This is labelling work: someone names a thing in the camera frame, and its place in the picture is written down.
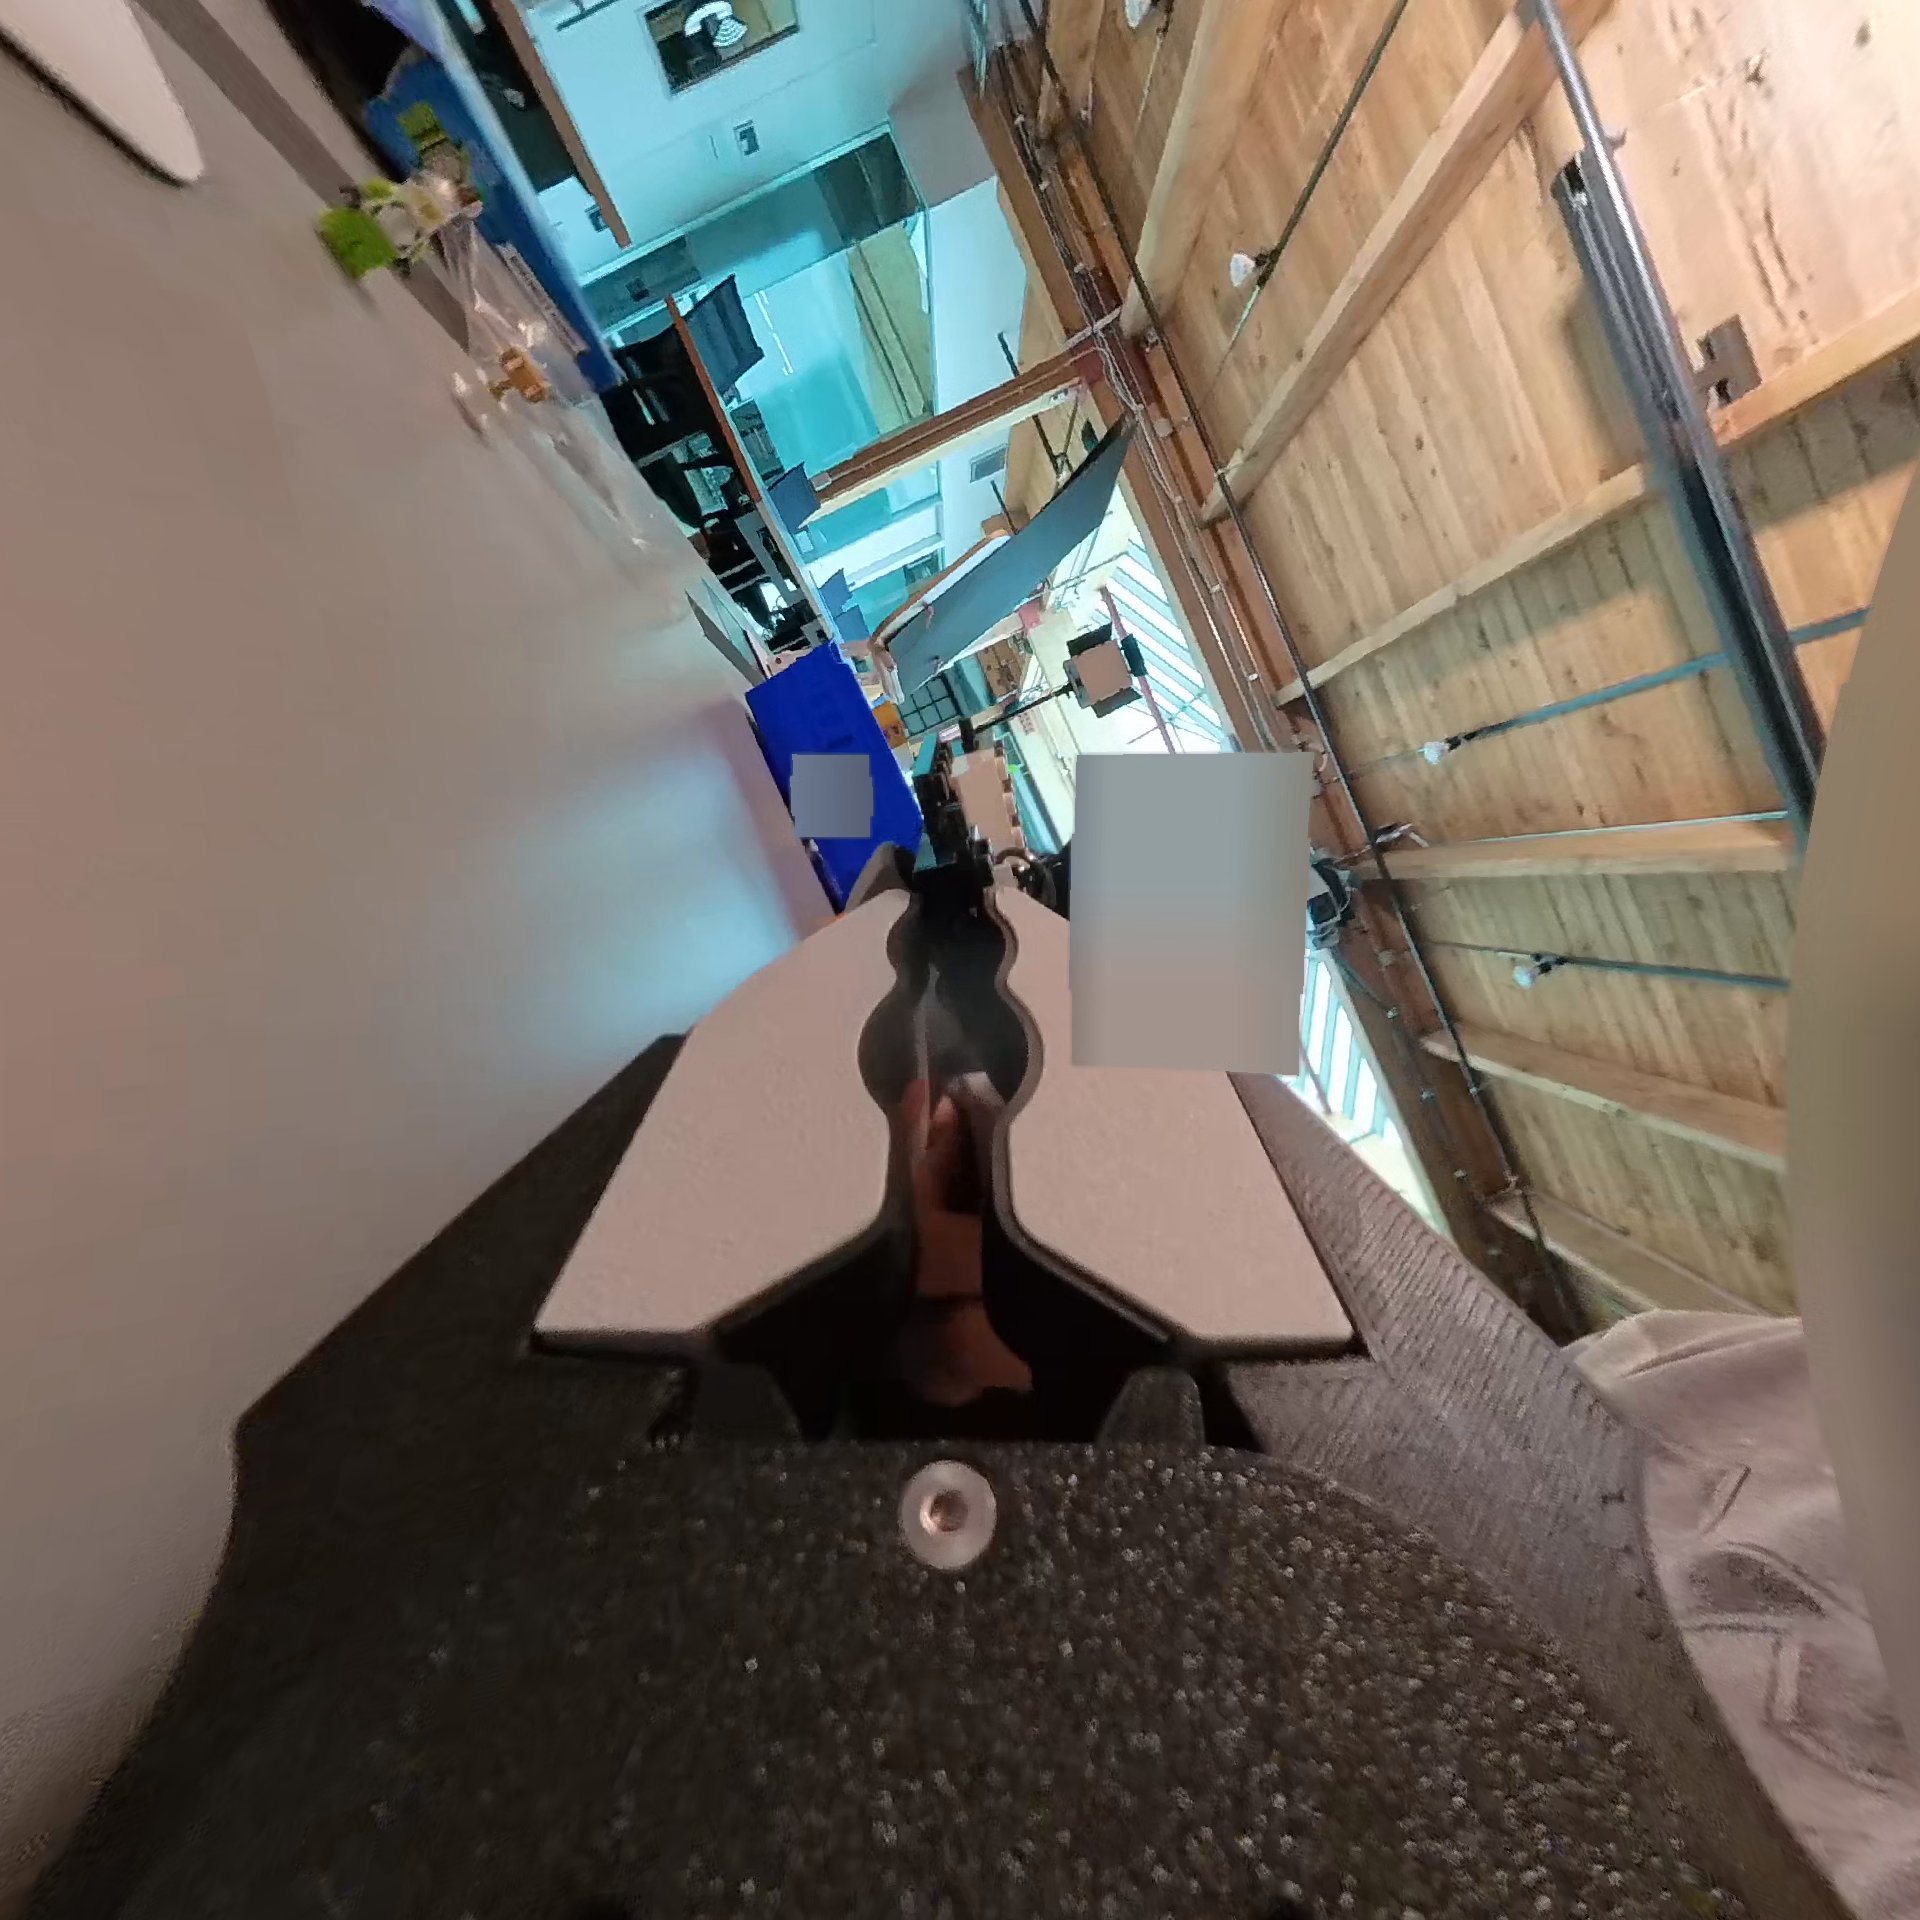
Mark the white stand base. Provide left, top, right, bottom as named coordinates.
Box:
left=0, top=0, right=207, bottom=189

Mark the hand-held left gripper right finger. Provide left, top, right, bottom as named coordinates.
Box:
left=983, top=892, right=1362, bottom=1359

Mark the dark wall sign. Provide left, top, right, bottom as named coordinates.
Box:
left=643, top=0, right=799, bottom=95

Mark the metal ceiling pipe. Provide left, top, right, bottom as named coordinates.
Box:
left=1523, top=0, right=1824, bottom=842

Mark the person's right hand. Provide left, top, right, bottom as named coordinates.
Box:
left=900, top=1076, right=1039, bottom=1408

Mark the black and white lego car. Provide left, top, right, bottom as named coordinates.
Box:
left=896, top=836, right=1010, bottom=1051

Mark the pale rounded object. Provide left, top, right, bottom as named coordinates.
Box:
left=1787, top=464, right=1920, bottom=1920

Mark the green lego piece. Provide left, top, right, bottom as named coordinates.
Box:
left=316, top=172, right=467, bottom=280

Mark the grey reflector panel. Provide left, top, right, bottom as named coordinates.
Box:
left=885, top=423, right=1135, bottom=695

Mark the studio light panel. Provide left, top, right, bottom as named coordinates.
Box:
left=1058, top=631, right=1146, bottom=720

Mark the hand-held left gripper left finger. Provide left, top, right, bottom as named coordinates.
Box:
left=527, top=884, right=922, bottom=1344

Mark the black office chair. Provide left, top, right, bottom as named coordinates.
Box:
left=598, top=274, right=767, bottom=443

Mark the clear plastic bag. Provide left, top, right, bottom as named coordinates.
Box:
left=440, top=223, right=706, bottom=558

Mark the blue storage bin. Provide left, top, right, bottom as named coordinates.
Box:
left=744, top=642, right=927, bottom=909

